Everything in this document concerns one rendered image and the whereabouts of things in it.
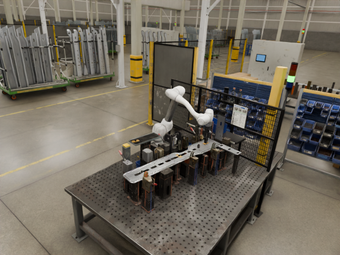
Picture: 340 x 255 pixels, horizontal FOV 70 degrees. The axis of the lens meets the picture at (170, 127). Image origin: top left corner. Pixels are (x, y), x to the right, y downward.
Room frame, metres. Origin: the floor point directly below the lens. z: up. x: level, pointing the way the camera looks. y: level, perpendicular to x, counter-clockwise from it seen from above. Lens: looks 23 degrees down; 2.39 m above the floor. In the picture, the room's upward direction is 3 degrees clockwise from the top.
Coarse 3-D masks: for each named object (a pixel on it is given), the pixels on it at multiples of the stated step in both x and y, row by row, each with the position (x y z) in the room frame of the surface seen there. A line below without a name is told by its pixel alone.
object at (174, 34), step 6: (144, 30) 16.53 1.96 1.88; (150, 30) 16.21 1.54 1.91; (156, 30) 15.91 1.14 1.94; (162, 30) 15.62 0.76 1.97; (168, 30) 15.35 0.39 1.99; (156, 36) 15.90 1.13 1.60; (168, 36) 15.33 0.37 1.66; (174, 36) 15.18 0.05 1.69; (174, 42) 15.21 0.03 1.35; (144, 48) 16.52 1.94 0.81
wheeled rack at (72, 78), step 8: (56, 40) 9.29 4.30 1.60; (64, 40) 9.44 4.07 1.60; (96, 40) 10.07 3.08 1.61; (112, 40) 10.31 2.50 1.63; (72, 48) 8.82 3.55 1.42; (112, 48) 10.31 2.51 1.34; (72, 56) 8.81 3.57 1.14; (112, 56) 10.32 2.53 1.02; (72, 64) 9.75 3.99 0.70; (64, 80) 9.34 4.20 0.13; (72, 80) 8.88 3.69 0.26; (80, 80) 8.95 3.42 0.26; (88, 80) 9.23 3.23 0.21
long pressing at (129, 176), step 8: (192, 144) 2.75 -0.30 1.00; (200, 144) 2.77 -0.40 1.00; (208, 144) 2.78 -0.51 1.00; (216, 144) 2.80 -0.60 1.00; (184, 152) 2.53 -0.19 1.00; (200, 152) 2.56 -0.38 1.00; (160, 160) 2.32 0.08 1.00; (176, 160) 2.34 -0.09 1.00; (136, 168) 2.13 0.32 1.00; (144, 168) 2.14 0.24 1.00; (160, 168) 2.16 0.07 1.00; (128, 176) 1.99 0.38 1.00; (136, 176) 2.00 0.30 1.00
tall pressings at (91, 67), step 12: (72, 36) 9.44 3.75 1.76; (96, 36) 10.06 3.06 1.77; (84, 48) 10.01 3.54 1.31; (72, 60) 9.57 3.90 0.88; (84, 60) 9.68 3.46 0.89; (96, 60) 10.16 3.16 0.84; (108, 60) 10.32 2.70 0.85; (84, 72) 9.61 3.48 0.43; (96, 72) 10.10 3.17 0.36; (108, 72) 10.25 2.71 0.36
